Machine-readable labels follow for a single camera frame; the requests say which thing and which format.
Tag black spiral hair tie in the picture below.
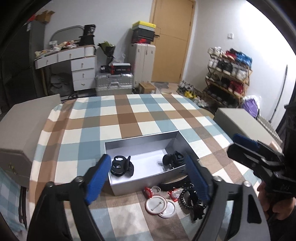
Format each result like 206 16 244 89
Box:
179 184 209 220

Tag black claw hair clip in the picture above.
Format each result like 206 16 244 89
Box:
110 155 134 177

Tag white red-rimmed pin badge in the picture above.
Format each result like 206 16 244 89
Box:
145 196 167 215

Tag red white hair accessory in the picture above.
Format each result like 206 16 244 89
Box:
144 187 154 198

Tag person's right hand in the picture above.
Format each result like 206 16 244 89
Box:
257 182 295 220

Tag grey right nightstand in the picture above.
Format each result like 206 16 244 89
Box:
214 108 281 152

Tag grey nightstand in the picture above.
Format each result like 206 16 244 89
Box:
1 94 61 188
214 108 281 152

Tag purple bag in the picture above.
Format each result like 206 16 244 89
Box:
242 98 259 118

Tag wooden shoe rack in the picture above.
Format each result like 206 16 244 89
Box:
203 47 252 108

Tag plaid checkered tablecloth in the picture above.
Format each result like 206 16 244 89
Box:
29 94 260 240

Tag silver open box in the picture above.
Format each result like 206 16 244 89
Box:
105 131 199 196

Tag grey left nightstand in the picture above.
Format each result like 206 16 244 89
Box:
1 94 61 188

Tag small cardboard box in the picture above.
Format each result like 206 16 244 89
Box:
138 82 156 94

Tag white upright suitcase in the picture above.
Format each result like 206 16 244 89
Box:
128 43 156 88

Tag wooden door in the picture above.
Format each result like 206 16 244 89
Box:
150 0 196 83

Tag silver aluminium suitcase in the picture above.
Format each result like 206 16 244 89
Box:
95 73 133 96

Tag stacked shoe boxes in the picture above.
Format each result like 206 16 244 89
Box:
132 21 156 44

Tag black red shoe box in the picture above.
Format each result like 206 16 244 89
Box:
99 63 132 75

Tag white drawer desk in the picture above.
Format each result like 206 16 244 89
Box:
35 45 96 91

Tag green black flower bouquet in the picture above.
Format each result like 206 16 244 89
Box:
98 41 115 65

